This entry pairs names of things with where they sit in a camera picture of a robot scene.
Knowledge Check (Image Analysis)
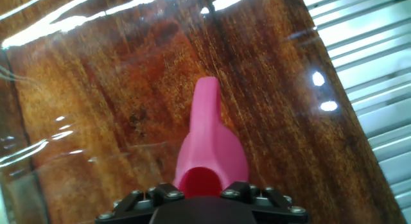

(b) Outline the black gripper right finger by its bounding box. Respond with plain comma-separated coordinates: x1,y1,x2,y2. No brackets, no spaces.
220,180,310,224

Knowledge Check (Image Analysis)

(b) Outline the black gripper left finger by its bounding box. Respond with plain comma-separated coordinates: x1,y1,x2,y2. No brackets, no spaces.
94,182,186,224

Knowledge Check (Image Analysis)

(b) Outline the pink plastic watering can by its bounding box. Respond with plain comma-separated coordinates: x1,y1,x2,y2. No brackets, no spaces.
173,76,250,199

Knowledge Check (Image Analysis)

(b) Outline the glossy wood grain board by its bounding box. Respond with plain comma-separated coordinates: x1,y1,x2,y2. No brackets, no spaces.
0,0,407,224

